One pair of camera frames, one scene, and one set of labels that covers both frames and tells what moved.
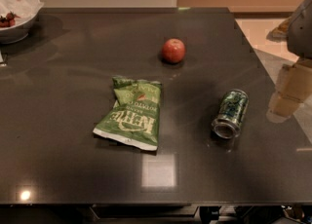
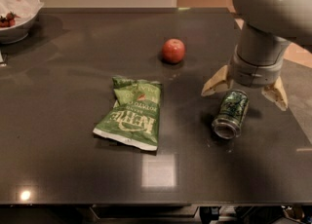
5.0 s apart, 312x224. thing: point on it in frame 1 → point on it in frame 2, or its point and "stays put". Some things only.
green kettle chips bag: [136, 116] stays put
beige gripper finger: [293, 89] → [252, 69]
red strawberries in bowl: [9, 20] stays put
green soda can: [231, 114] stays put
